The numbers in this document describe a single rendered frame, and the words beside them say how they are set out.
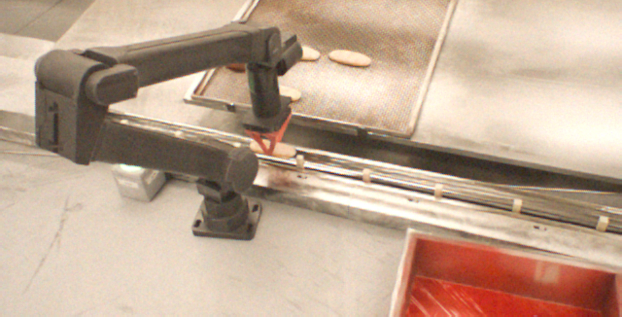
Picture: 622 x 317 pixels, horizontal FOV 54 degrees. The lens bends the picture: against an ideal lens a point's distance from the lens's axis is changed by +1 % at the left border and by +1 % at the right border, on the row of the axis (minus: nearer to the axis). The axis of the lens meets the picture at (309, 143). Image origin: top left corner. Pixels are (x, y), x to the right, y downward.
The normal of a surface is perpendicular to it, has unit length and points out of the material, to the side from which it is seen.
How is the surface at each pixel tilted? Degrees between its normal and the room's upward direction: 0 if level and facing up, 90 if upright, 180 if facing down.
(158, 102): 0
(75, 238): 0
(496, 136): 10
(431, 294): 0
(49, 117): 66
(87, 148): 90
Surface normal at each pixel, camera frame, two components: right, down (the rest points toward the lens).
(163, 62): 0.85, 0.25
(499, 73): -0.13, -0.64
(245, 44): 0.72, 0.30
